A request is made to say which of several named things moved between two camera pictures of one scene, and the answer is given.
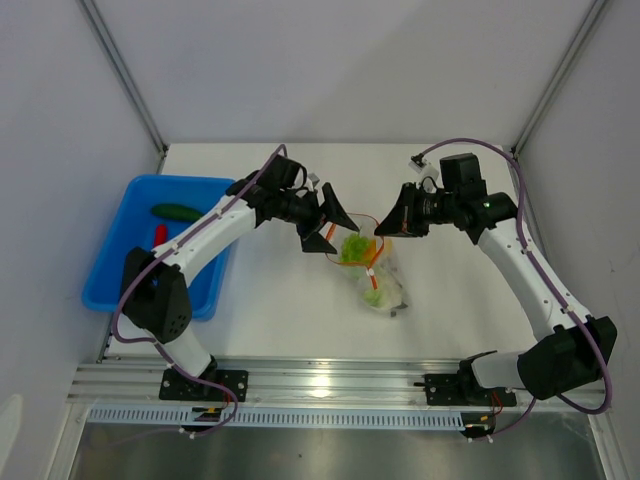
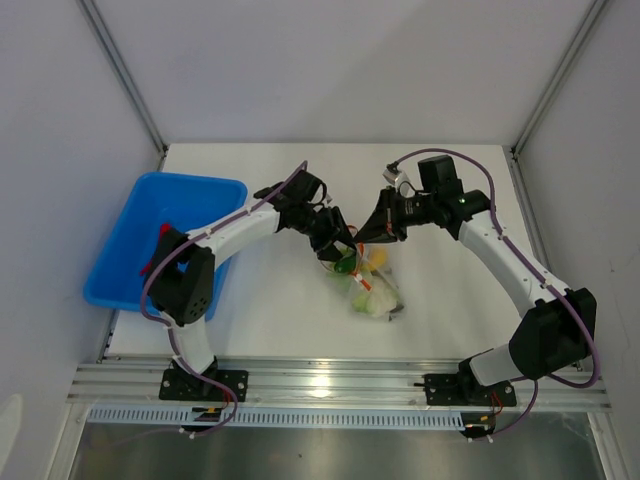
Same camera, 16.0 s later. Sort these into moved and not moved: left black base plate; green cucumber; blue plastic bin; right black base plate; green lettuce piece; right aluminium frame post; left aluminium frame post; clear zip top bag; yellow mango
Moved: green lettuce piece; clear zip top bag; green cucumber; yellow mango
Not moved: left black base plate; left aluminium frame post; right aluminium frame post; right black base plate; blue plastic bin
